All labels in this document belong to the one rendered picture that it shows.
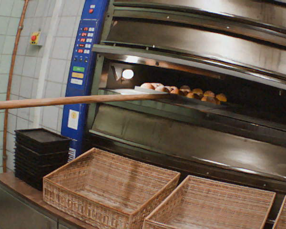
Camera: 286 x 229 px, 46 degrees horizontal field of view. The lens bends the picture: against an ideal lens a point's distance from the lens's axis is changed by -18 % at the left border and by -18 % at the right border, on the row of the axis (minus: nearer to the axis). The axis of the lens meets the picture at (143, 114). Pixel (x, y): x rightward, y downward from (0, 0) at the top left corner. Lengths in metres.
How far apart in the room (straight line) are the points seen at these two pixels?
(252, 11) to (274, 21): 0.15
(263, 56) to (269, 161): 0.55
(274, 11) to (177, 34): 0.64
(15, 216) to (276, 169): 1.55
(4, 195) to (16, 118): 0.80
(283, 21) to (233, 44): 0.37
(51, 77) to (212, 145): 1.14
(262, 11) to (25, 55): 1.74
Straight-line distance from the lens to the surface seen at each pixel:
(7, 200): 2.26
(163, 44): 2.10
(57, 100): 1.50
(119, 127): 2.23
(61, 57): 2.51
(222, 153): 2.00
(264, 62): 1.93
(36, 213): 2.06
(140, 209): 1.76
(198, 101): 2.36
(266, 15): 1.97
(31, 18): 2.82
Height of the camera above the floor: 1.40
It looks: 8 degrees down
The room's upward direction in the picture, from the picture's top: 9 degrees clockwise
